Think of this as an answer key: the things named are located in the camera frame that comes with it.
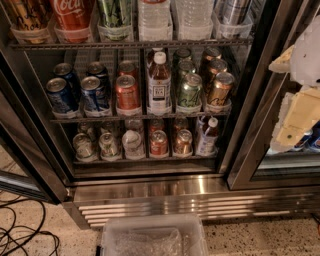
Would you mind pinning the clear water bottle right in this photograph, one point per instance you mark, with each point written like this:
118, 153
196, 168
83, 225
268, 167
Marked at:
194, 19

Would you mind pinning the right glass fridge door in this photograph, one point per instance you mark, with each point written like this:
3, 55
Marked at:
281, 23

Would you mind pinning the bottle bottom shelf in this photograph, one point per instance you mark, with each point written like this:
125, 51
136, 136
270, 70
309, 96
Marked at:
207, 134

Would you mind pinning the tea bottle white cap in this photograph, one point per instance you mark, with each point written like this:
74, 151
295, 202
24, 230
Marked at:
159, 85

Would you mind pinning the silver can top shelf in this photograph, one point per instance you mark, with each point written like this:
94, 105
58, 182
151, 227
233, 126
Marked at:
231, 19

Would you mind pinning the blue can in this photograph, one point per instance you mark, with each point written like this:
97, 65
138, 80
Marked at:
96, 103
64, 105

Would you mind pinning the clear plastic bin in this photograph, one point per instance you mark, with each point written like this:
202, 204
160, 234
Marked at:
162, 235

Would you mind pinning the orange can front middle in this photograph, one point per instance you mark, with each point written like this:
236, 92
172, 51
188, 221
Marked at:
128, 96

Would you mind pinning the yellow can top shelf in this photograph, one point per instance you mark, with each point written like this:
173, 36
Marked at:
30, 17

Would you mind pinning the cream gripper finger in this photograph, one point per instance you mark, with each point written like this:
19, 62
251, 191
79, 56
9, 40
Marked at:
282, 63
298, 113

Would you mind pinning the blue can front left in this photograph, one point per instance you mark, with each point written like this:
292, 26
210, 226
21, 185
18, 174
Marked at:
64, 105

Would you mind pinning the gold can middle shelf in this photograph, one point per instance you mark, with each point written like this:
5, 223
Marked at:
219, 91

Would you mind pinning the red coca cola can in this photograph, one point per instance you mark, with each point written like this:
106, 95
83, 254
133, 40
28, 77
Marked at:
73, 18

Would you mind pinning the green can middle shelf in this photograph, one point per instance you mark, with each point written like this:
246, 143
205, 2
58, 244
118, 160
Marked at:
189, 94

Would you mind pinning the stainless steel fridge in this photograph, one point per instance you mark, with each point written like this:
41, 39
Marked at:
100, 168

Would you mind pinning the clear water bottle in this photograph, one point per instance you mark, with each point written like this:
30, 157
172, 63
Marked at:
154, 20
194, 19

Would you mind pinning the clear water bottle left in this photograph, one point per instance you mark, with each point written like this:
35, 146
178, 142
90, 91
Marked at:
154, 20

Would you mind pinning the copper can bottom shelf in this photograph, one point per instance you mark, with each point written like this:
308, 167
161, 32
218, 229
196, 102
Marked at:
183, 143

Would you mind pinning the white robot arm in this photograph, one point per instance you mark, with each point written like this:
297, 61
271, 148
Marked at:
305, 59

